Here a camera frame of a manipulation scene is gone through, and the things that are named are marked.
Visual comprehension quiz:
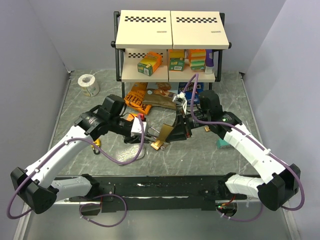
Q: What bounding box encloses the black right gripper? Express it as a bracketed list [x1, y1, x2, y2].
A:
[165, 108, 211, 142]

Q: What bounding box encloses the large brass padlock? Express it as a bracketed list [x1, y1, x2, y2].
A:
[155, 124, 174, 142]

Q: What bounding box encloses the yellow black padlock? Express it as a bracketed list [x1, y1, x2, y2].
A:
[91, 138, 101, 155]

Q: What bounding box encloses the brass padlock long shackle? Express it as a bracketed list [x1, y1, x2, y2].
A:
[151, 140, 165, 151]

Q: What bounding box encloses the small brass padlock front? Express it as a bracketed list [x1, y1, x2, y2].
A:
[204, 125, 211, 132]

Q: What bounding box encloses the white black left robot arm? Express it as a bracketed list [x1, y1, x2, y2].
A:
[10, 94, 148, 214]

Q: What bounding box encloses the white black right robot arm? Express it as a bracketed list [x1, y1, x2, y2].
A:
[165, 90, 301, 211]

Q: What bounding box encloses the orange Reese's bag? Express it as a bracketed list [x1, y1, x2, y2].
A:
[124, 82, 152, 115]

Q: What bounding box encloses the brown chip bag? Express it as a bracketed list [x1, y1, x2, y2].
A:
[142, 82, 179, 110]

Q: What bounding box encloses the teal rectangular box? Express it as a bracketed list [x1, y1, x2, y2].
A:
[216, 138, 231, 149]

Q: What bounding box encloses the blue Doritos bag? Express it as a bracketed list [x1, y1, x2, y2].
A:
[178, 82, 204, 106]

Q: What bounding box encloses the white tape roll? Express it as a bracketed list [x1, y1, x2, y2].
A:
[77, 74, 100, 97]

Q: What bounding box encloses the orange green box on shelf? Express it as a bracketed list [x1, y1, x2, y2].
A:
[137, 51, 163, 77]

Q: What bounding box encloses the purple white bottle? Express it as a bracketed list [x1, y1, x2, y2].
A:
[204, 49, 214, 75]

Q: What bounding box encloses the green yellow box on shelf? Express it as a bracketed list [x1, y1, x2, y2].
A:
[168, 49, 185, 72]

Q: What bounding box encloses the stacked coloured sponges pack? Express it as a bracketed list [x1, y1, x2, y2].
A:
[187, 49, 206, 71]

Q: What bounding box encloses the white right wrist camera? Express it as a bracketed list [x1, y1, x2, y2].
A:
[172, 92, 188, 112]

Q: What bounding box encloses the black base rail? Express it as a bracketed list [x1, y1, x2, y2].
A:
[69, 175, 247, 213]

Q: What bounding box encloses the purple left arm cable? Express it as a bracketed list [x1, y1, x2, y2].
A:
[6, 119, 146, 220]

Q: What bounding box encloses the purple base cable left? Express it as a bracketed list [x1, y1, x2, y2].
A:
[79, 194, 128, 228]

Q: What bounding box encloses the black frame cream shelf rack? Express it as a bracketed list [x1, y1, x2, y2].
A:
[111, 10, 232, 85]

